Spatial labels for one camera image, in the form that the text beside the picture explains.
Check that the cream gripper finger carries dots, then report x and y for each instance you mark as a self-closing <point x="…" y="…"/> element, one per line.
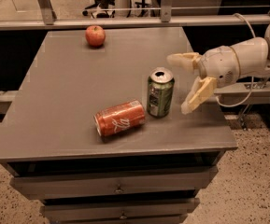
<point x="197" y="92"/>
<point x="188" y="61"/>

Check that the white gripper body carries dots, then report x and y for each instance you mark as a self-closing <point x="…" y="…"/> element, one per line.
<point x="220" y="63"/>

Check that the green soda can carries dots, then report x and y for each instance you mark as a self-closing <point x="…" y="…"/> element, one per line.
<point x="160" y="90"/>

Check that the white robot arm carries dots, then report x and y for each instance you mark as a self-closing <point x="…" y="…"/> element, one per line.
<point x="253" y="56"/>

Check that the red coke can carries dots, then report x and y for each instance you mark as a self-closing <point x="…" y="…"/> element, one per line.
<point x="119" y="118"/>

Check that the red apple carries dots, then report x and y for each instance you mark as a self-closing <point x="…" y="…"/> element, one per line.
<point x="95" y="35"/>

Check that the upper grey drawer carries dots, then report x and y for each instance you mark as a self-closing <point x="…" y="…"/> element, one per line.
<point x="113" y="183"/>

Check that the grey drawer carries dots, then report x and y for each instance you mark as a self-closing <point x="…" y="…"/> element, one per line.
<point x="113" y="183"/>
<point x="119" y="210"/>

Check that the black office chair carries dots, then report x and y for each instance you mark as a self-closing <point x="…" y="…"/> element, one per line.
<point x="101" y="10"/>

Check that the grey drawer cabinet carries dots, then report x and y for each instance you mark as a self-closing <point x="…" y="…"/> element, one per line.
<point x="78" y="136"/>

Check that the lower grey drawer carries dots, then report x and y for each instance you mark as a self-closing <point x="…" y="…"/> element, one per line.
<point x="119" y="210"/>

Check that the metal railing frame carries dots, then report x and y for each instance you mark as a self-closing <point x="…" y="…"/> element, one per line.
<point x="74" y="14"/>

